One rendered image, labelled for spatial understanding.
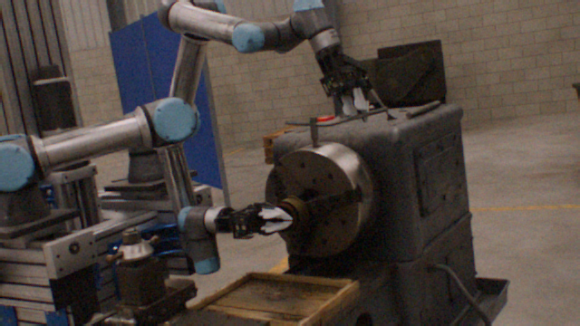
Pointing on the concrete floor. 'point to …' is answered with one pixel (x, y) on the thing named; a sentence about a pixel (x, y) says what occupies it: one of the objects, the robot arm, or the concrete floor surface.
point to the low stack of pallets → (273, 143)
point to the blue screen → (199, 159)
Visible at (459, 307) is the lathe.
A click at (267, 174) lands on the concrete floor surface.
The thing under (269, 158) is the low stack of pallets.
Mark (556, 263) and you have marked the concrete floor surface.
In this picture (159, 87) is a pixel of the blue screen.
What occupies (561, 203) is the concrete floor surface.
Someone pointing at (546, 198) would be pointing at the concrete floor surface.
